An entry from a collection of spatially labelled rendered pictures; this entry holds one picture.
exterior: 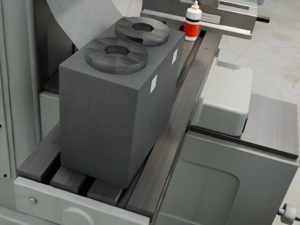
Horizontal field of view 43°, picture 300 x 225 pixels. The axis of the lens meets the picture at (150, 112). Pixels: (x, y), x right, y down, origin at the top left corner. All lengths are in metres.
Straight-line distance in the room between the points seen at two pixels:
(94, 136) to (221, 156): 0.62
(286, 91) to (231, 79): 1.79
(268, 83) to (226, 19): 1.83
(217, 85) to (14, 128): 0.64
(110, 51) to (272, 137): 0.70
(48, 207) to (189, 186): 0.68
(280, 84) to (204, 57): 2.04
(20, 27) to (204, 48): 0.50
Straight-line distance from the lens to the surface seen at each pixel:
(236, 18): 1.20
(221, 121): 1.08
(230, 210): 1.28
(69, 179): 0.63
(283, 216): 1.26
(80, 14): 1.17
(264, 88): 2.92
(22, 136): 1.30
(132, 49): 0.57
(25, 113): 1.24
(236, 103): 1.08
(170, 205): 1.33
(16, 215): 1.53
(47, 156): 0.67
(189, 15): 1.09
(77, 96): 0.55
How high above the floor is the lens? 1.36
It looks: 35 degrees down
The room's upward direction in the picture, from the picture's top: 8 degrees clockwise
